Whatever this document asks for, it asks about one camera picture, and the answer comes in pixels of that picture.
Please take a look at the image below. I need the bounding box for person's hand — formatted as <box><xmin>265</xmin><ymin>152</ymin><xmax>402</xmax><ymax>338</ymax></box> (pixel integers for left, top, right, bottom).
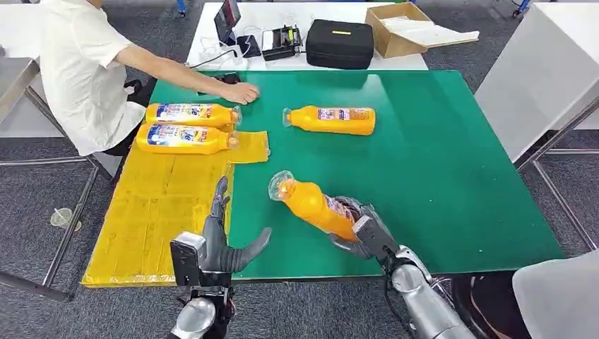
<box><xmin>220</xmin><ymin>82</ymin><xmax>261</xmax><ymax>106</ymax></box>

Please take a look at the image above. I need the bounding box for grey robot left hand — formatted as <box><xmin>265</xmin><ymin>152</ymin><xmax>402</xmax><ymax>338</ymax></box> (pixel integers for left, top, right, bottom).
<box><xmin>201</xmin><ymin>175</ymin><xmax>273</xmax><ymax>275</ymax></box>

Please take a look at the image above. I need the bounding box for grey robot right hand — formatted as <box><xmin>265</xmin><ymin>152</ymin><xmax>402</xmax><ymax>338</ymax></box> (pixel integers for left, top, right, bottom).
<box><xmin>328</xmin><ymin>196</ymin><xmax>376</xmax><ymax>261</ymax></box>

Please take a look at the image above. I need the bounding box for orange drink bottle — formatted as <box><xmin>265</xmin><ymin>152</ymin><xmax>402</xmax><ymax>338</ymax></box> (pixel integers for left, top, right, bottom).
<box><xmin>145</xmin><ymin>102</ymin><xmax>243</xmax><ymax>129</ymax></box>
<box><xmin>135</xmin><ymin>122</ymin><xmax>240</xmax><ymax>156</ymax></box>
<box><xmin>267</xmin><ymin>169</ymin><xmax>361</xmax><ymax>243</ymax></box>
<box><xmin>282</xmin><ymin>105</ymin><xmax>376</xmax><ymax>137</ymax></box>

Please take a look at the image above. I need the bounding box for black flat device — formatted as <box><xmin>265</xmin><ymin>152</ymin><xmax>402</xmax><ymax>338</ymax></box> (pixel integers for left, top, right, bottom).
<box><xmin>198</xmin><ymin>71</ymin><xmax>243</xmax><ymax>97</ymax></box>

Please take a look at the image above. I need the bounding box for white power strip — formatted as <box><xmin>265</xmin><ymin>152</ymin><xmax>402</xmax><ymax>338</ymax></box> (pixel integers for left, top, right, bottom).
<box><xmin>196</xmin><ymin>44</ymin><xmax>250</xmax><ymax>71</ymax></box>

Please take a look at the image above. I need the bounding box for black smartphone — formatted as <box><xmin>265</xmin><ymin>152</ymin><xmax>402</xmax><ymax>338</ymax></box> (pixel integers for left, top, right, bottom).
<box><xmin>237</xmin><ymin>34</ymin><xmax>263</xmax><ymax>59</ymax></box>

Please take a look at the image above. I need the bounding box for black label printer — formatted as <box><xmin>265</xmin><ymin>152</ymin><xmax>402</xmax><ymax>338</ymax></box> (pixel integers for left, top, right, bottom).
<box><xmin>260</xmin><ymin>25</ymin><xmax>304</xmax><ymax>63</ymax></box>

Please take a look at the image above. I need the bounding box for yellow plastic sheet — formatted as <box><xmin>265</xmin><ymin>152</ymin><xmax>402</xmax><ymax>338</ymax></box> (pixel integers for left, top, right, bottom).
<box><xmin>81</xmin><ymin>130</ymin><xmax>272</xmax><ymax>289</ymax></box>

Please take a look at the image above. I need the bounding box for black tablet screen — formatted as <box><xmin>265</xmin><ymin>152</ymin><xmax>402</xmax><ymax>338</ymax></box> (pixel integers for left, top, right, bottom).
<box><xmin>213</xmin><ymin>0</ymin><xmax>242</xmax><ymax>47</ymax></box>

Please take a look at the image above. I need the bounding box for white table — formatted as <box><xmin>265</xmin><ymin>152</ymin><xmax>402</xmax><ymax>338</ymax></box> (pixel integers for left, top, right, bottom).
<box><xmin>185</xmin><ymin>1</ymin><xmax>429</xmax><ymax>73</ymax></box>
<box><xmin>0</xmin><ymin>4</ymin><xmax>64</xmax><ymax>139</ymax></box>
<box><xmin>474</xmin><ymin>3</ymin><xmax>599</xmax><ymax>251</ymax></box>

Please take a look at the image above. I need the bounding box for green table mat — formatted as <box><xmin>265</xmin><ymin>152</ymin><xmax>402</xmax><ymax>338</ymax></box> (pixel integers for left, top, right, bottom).
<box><xmin>149</xmin><ymin>69</ymin><xmax>567</xmax><ymax>282</ymax></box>

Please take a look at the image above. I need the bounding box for black carry case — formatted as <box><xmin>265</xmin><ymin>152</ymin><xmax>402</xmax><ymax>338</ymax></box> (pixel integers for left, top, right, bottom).
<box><xmin>304</xmin><ymin>18</ymin><xmax>376</xmax><ymax>71</ymax></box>

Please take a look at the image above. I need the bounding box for clear plastic cup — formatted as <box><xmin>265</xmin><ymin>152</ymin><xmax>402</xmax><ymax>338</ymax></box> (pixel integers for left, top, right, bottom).
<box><xmin>49</xmin><ymin>208</ymin><xmax>83</xmax><ymax>233</ymax></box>

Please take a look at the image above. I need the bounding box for person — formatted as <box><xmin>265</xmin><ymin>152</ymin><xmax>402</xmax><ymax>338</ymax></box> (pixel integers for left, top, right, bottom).
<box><xmin>39</xmin><ymin>0</ymin><xmax>261</xmax><ymax>158</ymax></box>

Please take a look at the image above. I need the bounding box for open cardboard box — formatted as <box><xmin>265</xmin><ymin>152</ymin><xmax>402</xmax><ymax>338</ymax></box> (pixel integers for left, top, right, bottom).
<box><xmin>364</xmin><ymin>1</ymin><xmax>481</xmax><ymax>60</ymax></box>

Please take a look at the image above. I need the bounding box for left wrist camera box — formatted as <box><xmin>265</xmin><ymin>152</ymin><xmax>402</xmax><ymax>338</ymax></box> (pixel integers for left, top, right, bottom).
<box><xmin>169</xmin><ymin>232</ymin><xmax>208</xmax><ymax>289</ymax></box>

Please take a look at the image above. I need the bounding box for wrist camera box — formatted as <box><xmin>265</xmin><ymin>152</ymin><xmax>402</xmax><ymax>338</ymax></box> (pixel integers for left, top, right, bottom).
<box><xmin>169</xmin><ymin>232</ymin><xmax>208</xmax><ymax>289</ymax></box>
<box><xmin>352</xmin><ymin>215</ymin><xmax>401</xmax><ymax>261</ymax></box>

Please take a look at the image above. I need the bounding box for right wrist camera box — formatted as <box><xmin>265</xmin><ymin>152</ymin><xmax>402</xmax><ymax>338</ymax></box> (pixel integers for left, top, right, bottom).
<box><xmin>352</xmin><ymin>215</ymin><xmax>401</xmax><ymax>261</ymax></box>

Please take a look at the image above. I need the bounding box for black cable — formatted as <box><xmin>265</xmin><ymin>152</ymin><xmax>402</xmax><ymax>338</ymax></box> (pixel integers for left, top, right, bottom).
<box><xmin>188</xmin><ymin>48</ymin><xmax>238</xmax><ymax>70</ymax></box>

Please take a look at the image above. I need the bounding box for steel frame table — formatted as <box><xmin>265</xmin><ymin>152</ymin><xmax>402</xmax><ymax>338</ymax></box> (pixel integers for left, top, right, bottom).
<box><xmin>0</xmin><ymin>56</ymin><xmax>124</xmax><ymax>303</ymax></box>

